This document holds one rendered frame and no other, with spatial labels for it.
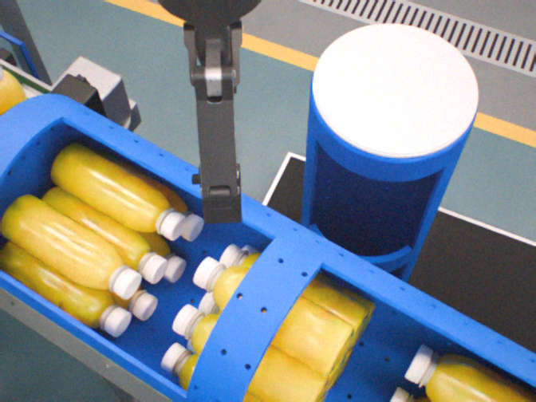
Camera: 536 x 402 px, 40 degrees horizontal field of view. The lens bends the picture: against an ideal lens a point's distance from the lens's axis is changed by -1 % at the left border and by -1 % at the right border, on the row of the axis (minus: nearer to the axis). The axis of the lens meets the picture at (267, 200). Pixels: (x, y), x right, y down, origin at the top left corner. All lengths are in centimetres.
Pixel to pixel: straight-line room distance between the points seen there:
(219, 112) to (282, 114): 201
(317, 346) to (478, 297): 125
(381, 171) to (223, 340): 48
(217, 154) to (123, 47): 224
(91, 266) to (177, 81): 165
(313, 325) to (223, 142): 44
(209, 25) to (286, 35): 223
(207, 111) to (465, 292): 166
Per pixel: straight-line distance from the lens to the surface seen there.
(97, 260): 99
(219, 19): 47
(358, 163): 122
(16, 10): 167
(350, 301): 96
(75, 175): 107
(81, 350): 125
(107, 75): 153
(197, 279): 93
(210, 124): 48
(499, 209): 240
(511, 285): 213
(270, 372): 91
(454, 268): 210
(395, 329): 108
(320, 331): 88
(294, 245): 90
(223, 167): 49
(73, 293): 104
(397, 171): 122
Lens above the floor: 203
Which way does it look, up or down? 62 degrees down
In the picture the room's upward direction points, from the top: 1 degrees counter-clockwise
